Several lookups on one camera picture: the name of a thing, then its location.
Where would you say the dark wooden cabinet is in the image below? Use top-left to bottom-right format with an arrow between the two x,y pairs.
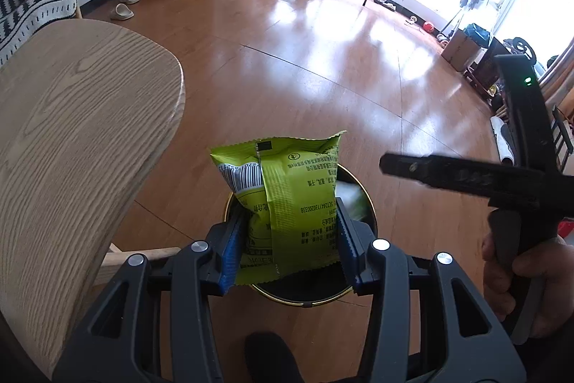
464,37 -> 512,97

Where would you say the blue plastic bag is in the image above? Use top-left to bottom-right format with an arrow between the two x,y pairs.
462,23 -> 494,48

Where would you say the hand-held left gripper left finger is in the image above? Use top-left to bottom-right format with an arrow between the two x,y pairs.
51,208 -> 246,383

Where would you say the cardboard box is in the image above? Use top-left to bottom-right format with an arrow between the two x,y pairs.
442,31 -> 489,72

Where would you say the white shoe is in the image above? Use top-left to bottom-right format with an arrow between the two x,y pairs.
490,116 -> 516,166

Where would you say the green snack packet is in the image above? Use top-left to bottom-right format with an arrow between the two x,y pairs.
210,131 -> 348,286

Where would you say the person's right hand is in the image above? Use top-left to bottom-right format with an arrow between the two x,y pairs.
482,231 -> 574,339

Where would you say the black ride-on toy car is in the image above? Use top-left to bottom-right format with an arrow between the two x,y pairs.
502,37 -> 545,72

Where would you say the black metal chair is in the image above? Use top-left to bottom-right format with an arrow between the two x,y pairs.
549,105 -> 574,177

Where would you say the black gold-rimmed trash bin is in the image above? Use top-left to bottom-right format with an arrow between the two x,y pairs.
223,162 -> 377,307

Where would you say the wooden chair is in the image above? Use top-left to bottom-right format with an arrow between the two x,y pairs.
0,19 -> 186,379

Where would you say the tan checked tablecloth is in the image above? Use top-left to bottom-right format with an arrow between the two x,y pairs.
538,55 -> 574,115

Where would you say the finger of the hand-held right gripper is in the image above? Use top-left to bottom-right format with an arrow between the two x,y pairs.
379,153 -> 522,201

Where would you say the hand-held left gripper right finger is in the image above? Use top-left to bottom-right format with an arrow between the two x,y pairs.
334,199 -> 527,383

